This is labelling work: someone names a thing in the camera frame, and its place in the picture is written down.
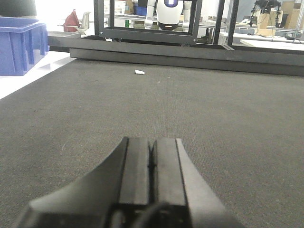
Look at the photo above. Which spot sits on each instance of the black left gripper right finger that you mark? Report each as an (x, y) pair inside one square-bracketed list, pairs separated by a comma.
[(178, 182)]

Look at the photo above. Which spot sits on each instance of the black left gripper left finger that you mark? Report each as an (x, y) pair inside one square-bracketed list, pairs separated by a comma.
[(120, 181)]

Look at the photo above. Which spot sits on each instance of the small white paper scrap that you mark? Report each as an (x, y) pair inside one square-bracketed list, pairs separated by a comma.
[(139, 72)]

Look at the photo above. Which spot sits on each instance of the white plastic chair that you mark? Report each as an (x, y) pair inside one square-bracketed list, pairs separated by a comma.
[(84, 24)]

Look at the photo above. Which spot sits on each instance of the red bag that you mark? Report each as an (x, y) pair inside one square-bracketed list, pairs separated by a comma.
[(71, 22)]

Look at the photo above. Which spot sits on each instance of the white humanoid robot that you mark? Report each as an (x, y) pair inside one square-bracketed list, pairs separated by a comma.
[(168, 14)]

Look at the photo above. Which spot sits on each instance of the blue plastic crate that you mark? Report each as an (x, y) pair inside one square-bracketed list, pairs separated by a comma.
[(23, 43)]

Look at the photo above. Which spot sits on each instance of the white work table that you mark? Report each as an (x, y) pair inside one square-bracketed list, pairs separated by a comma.
[(267, 42)]

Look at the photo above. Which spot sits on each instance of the cardboard boxes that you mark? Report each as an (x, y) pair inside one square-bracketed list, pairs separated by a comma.
[(292, 11)]

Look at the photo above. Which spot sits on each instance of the black robot arms on stand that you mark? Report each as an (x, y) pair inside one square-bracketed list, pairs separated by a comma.
[(265, 7)]

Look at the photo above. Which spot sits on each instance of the black metal frame rack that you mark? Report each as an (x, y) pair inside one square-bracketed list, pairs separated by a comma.
[(168, 48)]

